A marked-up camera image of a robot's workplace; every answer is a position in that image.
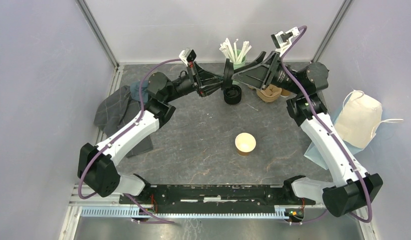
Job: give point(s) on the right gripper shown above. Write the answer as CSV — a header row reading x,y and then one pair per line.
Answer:
x,y
260,76

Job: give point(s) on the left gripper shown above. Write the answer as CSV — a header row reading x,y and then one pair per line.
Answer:
x,y
199,76

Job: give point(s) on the brown paper coffee cup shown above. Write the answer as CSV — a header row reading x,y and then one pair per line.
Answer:
x,y
245,143

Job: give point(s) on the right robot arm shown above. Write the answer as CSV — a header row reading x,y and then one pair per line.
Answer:
x,y
352,187

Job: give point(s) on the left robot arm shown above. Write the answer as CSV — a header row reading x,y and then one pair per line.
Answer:
x,y
98,174

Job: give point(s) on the cardboard cup carrier tray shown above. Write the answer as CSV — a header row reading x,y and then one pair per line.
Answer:
x,y
268,95

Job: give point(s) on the stack of black lids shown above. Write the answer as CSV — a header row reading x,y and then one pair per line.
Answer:
x,y
232,95

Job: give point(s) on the blue cloth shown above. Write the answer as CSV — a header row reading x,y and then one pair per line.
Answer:
x,y
138,91

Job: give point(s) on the grey checked cloth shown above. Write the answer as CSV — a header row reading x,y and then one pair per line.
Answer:
x,y
116,111

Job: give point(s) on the light blue paper bag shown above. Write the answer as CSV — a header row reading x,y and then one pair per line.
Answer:
x,y
358,119

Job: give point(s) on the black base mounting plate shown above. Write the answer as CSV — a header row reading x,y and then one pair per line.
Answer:
x,y
219,199

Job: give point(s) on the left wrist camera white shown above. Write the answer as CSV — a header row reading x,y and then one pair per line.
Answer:
x,y
187,56

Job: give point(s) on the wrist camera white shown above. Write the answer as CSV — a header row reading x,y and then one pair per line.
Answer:
x,y
187,56
283,40

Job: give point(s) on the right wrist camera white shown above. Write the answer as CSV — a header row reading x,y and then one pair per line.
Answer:
x,y
283,40

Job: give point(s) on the right aluminium frame post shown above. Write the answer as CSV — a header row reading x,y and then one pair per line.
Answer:
x,y
337,20

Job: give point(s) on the aluminium frame post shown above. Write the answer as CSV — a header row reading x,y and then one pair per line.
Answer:
x,y
337,20
87,13

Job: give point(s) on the left aluminium frame post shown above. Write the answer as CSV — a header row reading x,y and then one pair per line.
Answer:
x,y
87,13

